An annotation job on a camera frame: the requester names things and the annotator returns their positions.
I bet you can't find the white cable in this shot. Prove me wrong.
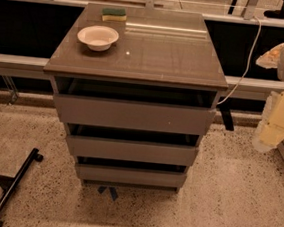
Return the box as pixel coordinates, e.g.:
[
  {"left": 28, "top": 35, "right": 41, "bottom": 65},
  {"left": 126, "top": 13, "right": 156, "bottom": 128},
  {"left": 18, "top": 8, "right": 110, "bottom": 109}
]
[{"left": 216, "top": 13, "right": 264, "bottom": 109}]

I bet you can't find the grey top drawer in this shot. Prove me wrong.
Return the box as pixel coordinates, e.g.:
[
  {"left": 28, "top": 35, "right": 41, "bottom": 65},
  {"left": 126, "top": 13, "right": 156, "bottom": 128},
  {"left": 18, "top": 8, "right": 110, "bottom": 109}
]
[{"left": 50, "top": 76, "right": 219, "bottom": 139}]

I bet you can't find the black post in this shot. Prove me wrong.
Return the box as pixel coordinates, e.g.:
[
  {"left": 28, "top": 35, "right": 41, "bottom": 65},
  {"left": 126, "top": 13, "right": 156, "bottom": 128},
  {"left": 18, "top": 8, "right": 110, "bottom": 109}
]
[{"left": 219, "top": 100, "right": 234, "bottom": 131}]

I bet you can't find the grey metal rail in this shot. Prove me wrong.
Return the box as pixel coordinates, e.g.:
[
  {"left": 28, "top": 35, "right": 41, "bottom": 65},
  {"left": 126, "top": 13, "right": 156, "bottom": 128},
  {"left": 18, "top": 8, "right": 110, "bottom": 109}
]
[{"left": 0, "top": 54, "right": 284, "bottom": 101}]

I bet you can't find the black cart leg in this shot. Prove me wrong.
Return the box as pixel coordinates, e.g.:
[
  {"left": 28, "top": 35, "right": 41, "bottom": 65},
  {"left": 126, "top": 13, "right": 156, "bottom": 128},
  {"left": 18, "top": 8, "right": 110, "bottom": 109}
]
[{"left": 0, "top": 148, "right": 43, "bottom": 227}]

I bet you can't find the white bowl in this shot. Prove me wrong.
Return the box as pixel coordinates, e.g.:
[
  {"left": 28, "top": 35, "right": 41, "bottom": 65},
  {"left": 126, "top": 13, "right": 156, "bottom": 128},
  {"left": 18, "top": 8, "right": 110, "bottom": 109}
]
[{"left": 77, "top": 26, "right": 119, "bottom": 52}]

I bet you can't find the green yellow sponge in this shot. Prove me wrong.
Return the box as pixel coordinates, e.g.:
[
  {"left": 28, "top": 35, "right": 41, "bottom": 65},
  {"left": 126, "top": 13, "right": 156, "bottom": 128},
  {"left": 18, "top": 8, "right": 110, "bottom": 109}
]
[{"left": 101, "top": 7, "right": 127, "bottom": 22}]

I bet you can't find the blue tape cross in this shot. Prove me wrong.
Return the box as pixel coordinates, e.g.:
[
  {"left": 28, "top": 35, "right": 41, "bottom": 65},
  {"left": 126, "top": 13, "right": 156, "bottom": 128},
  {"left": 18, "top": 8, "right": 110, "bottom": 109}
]
[{"left": 96, "top": 185, "right": 121, "bottom": 203}]

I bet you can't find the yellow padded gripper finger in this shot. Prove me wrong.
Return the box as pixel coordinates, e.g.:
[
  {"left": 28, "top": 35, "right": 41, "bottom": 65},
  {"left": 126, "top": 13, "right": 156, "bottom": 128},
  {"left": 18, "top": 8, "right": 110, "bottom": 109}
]
[
  {"left": 252, "top": 91, "right": 284, "bottom": 152},
  {"left": 255, "top": 44, "right": 284, "bottom": 69}
]

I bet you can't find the grey drawer cabinet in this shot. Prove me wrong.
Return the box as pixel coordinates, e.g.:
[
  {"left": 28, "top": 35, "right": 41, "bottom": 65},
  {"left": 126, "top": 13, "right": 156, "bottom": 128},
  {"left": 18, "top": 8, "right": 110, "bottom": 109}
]
[{"left": 32, "top": 0, "right": 236, "bottom": 198}]

